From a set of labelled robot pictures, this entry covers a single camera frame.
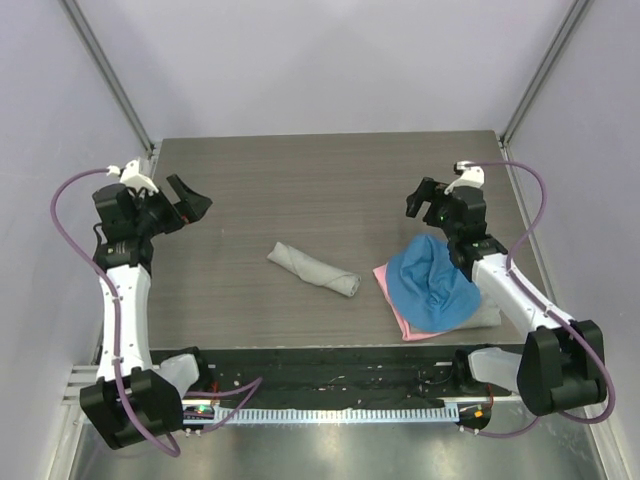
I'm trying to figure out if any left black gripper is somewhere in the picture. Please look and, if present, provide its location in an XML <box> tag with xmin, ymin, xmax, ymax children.
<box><xmin>131</xmin><ymin>176</ymin><xmax>210</xmax><ymax>239</ymax></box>

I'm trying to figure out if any grey cloth napkin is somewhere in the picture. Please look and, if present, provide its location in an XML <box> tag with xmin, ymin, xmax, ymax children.
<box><xmin>267</xmin><ymin>242</ymin><xmax>361</xmax><ymax>298</ymax></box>

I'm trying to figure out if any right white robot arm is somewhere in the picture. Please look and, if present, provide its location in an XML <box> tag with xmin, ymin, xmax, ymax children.
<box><xmin>406</xmin><ymin>177</ymin><xmax>615</xmax><ymax>419</ymax></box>

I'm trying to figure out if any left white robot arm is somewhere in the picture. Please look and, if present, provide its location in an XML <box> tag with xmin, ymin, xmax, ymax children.
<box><xmin>80</xmin><ymin>175</ymin><xmax>214</xmax><ymax>450</ymax></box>

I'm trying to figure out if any blue cloth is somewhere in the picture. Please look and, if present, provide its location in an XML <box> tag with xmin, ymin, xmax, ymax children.
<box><xmin>385</xmin><ymin>234</ymin><xmax>482</xmax><ymax>333</ymax></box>

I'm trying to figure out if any grey folded cloth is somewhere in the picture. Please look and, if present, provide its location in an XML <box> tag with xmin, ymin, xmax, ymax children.
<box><xmin>455</xmin><ymin>294</ymin><xmax>502</xmax><ymax>330</ymax></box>

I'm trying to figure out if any pink cloth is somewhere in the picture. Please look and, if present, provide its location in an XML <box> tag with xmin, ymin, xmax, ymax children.
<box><xmin>372</xmin><ymin>263</ymin><xmax>476</xmax><ymax>342</ymax></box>

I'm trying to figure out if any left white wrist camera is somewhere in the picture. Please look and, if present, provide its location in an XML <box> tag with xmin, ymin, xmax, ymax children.
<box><xmin>106</xmin><ymin>159</ymin><xmax>159</xmax><ymax>195</ymax></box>

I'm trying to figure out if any left aluminium frame post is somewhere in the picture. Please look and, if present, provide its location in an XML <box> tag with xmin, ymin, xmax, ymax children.
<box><xmin>59</xmin><ymin>0</ymin><xmax>156</xmax><ymax>158</ymax></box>

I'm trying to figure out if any aluminium frame post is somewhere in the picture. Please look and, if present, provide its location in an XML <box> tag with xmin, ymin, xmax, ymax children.
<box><xmin>498</xmin><ymin>0</ymin><xmax>593</xmax><ymax>149</ymax></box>
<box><xmin>59</xmin><ymin>0</ymin><xmax>156</xmax><ymax>158</ymax></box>

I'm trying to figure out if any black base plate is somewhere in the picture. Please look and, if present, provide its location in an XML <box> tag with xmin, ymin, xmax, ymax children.
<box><xmin>149</xmin><ymin>345</ymin><xmax>515</xmax><ymax>409</ymax></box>

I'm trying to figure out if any aluminium front rail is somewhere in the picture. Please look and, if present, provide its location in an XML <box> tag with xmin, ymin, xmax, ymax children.
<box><xmin>62</xmin><ymin>365</ymin><xmax>98</xmax><ymax>405</ymax></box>

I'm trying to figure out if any white slotted cable duct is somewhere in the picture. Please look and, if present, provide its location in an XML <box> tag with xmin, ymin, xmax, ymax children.
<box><xmin>184</xmin><ymin>404</ymin><xmax>459</xmax><ymax>428</ymax></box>

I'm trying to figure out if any right aluminium frame post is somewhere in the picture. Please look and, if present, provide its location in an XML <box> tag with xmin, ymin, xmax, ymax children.
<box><xmin>498</xmin><ymin>0</ymin><xmax>593</xmax><ymax>149</ymax></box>

